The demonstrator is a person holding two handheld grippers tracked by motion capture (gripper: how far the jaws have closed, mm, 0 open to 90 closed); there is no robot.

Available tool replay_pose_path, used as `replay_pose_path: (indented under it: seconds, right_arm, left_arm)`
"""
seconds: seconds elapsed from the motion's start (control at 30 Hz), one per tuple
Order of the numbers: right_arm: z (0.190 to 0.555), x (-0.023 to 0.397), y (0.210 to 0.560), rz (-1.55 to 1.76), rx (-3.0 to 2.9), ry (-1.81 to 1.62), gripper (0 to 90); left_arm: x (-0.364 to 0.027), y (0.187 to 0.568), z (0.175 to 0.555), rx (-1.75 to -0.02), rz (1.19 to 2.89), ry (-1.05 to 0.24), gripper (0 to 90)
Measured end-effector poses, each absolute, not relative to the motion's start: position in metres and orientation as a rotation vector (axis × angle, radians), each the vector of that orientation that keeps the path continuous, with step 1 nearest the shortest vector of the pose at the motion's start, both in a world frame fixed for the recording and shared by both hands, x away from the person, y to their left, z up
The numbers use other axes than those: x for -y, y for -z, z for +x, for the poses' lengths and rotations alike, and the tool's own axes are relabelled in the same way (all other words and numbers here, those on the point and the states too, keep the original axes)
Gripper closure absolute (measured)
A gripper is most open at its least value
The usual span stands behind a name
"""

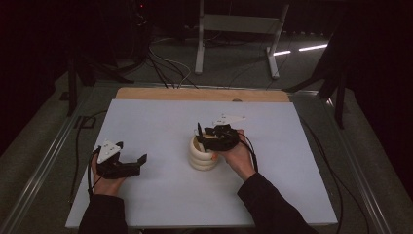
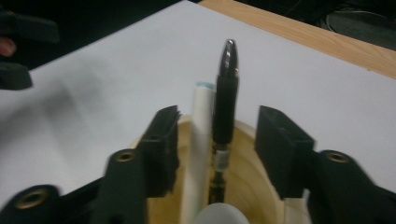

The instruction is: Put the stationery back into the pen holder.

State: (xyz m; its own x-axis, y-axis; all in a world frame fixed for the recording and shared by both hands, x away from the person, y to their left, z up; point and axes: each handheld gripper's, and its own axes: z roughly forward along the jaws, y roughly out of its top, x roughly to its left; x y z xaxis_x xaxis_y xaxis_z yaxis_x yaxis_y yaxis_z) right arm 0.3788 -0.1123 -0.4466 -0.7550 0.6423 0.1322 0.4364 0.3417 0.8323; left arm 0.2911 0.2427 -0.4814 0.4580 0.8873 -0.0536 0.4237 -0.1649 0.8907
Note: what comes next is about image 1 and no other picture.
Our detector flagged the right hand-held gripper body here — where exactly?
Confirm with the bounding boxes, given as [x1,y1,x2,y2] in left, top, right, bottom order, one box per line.
[205,113,246,152]

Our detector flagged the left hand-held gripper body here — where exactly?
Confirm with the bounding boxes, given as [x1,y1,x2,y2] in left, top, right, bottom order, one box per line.
[95,139,142,180]

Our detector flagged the cream ringed pen holder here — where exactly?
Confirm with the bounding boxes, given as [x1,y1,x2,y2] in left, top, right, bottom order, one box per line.
[189,135,219,172]

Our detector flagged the person's left hand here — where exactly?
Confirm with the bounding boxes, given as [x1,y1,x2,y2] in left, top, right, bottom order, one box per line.
[90,155,127,197]

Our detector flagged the person's right hand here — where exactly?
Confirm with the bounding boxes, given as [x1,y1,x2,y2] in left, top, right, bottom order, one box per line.
[217,129,257,182]

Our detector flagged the white table mat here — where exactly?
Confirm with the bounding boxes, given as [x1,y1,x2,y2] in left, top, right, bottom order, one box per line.
[64,98,339,229]

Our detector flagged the black metal stand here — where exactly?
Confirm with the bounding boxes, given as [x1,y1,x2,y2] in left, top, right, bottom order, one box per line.
[282,13,355,130]
[66,58,134,117]

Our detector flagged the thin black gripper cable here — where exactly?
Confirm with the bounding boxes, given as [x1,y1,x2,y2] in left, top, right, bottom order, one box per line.
[86,147,101,198]
[238,131,260,174]

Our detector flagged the long black cable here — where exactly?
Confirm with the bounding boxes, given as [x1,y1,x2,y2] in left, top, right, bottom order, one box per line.
[300,117,371,234]
[68,109,108,204]

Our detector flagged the metal floor rail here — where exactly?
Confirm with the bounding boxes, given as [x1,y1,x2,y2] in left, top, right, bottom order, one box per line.
[324,97,394,234]
[0,87,95,234]

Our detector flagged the white floor cable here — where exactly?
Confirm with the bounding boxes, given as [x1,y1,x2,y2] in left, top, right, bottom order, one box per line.
[148,38,193,90]

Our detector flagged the white desk frame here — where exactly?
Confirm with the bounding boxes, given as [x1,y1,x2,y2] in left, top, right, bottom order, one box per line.
[194,0,290,80]

